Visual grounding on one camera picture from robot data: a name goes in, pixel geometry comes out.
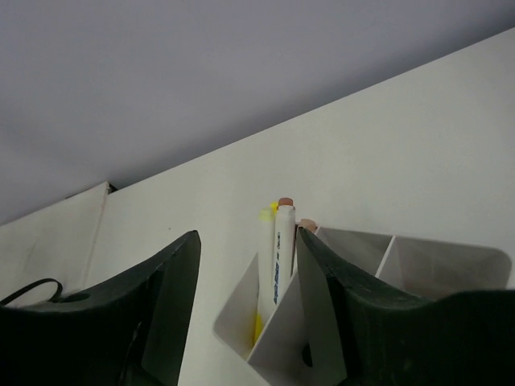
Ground black cable loop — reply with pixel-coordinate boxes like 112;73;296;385
0;278;64;306

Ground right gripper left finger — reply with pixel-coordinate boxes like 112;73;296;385
1;231;201;385

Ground yellow pen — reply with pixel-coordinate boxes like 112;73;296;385
253;314;264;345

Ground white compartment organizer box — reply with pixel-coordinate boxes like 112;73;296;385
213;228;514;385

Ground white pencil brown eraser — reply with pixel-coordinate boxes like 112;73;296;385
273;197;295;305

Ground white pencil yellow tip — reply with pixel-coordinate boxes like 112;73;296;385
257;207;275;324

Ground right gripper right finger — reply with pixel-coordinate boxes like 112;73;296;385
297;229;514;385

